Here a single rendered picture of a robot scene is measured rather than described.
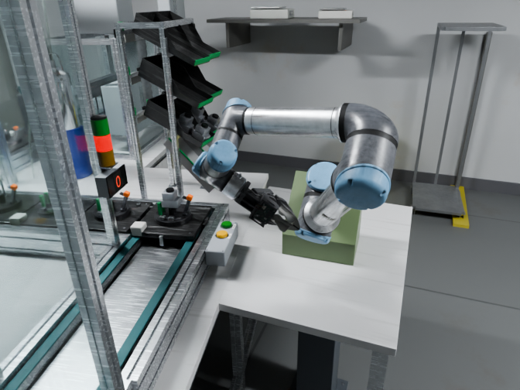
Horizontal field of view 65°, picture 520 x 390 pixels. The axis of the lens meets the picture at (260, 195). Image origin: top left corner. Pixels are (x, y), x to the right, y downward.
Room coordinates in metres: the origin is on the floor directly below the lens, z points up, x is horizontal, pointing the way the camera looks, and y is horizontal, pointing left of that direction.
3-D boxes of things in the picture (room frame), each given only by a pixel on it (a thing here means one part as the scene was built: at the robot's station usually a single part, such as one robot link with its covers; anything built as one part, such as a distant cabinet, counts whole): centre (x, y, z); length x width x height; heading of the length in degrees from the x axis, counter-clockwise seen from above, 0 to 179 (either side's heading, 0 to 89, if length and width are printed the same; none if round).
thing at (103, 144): (1.22, 0.49, 1.34); 0.05 x 0.05 x 0.05
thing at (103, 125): (1.22, 0.49, 1.39); 0.05 x 0.05 x 0.05
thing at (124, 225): (1.43, 0.59, 1.01); 0.24 x 0.24 x 0.13; 80
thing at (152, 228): (1.39, 0.34, 0.96); 0.24 x 0.24 x 0.02; 80
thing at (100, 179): (1.22, 0.49, 1.29); 0.12 x 0.05 x 0.25; 170
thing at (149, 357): (1.09, 0.23, 0.91); 0.89 x 0.06 x 0.11; 170
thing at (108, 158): (1.22, 0.49, 1.29); 0.05 x 0.05 x 0.05
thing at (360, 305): (1.37, -0.21, 0.84); 0.90 x 0.70 x 0.03; 158
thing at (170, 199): (1.39, 0.35, 1.06); 0.08 x 0.04 x 0.07; 80
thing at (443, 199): (3.30, -1.60, 0.77); 0.59 x 0.46 x 1.53; 158
